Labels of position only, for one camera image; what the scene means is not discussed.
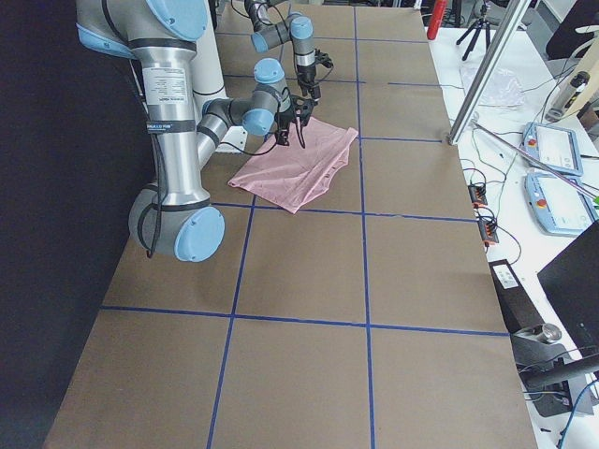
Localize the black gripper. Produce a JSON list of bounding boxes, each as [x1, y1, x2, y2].
[[294, 49, 334, 105], [274, 94, 314, 146]]

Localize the pink snoopy t-shirt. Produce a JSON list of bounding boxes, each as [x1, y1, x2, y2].
[[228, 117, 358, 213]]

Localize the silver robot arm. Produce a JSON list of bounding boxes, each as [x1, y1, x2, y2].
[[244, 0, 334, 102], [76, 1, 326, 262]]

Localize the blue tape grid lines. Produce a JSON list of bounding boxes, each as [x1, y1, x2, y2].
[[93, 6, 534, 448]]

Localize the red fire extinguisher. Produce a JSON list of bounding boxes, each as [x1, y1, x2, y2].
[[427, 0, 448, 40]]

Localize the clear plastic bag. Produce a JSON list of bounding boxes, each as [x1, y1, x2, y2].
[[460, 64, 525, 108]]

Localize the orange black connector box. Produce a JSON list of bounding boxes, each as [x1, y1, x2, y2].
[[468, 183, 488, 209]]

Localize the upper blue teach pendant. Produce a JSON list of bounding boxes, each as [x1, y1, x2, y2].
[[522, 123, 584, 177]]

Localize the blue teach pendant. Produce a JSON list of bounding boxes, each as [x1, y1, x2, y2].
[[524, 171, 598, 237], [522, 123, 584, 177]]

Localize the lower blue teach pendant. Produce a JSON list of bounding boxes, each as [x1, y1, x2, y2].
[[524, 171, 598, 237]]

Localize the black box with label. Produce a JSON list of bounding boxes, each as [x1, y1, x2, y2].
[[489, 259, 545, 334]]

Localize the black monitor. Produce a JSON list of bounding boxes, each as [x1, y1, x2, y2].
[[537, 224, 599, 355]]

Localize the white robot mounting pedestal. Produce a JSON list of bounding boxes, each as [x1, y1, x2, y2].
[[183, 1, 248, 165]]

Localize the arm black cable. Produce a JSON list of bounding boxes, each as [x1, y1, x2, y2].
[[135, 65, 169, 258]]

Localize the black camera tripod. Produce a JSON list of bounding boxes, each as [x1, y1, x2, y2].
[[456, 1, 491, 61]]

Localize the aluminium frame post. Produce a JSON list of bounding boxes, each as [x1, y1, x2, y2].
[[447, 0, 530, 145]]

